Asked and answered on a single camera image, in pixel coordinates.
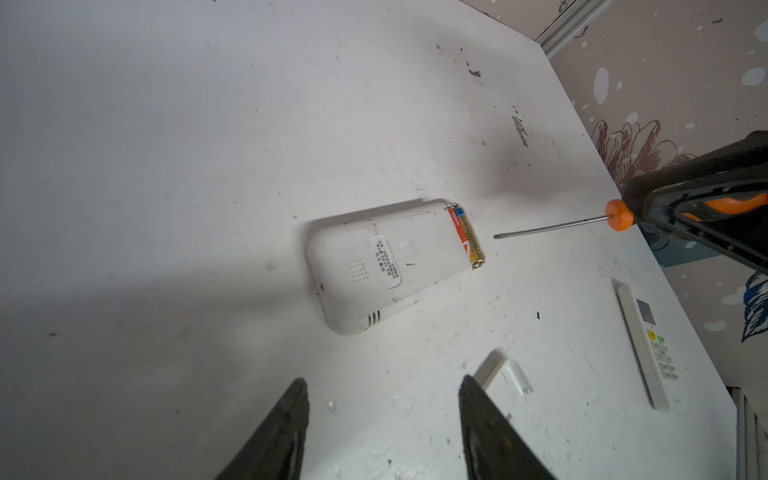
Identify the red AA battery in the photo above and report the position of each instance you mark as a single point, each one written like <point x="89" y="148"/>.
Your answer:
<point x="459" y="228"/>

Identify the white air conditioner remote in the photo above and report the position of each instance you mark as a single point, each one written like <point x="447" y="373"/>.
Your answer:
<point x="659" y="367"/>

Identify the orange black screwdriver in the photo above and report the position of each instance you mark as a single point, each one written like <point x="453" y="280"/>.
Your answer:
<point x="620" y="218"/>

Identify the white remote control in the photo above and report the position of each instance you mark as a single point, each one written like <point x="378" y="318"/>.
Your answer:
<point x="370" y="265"/>

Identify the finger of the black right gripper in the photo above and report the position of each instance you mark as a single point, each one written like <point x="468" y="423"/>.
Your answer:
<point x="738" y="168"/>

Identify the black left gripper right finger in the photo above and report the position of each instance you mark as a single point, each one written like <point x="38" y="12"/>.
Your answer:
<point x="493" y="450"/>

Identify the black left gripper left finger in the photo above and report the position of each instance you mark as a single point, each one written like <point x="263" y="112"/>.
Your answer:
<point x="276" y="449"/>

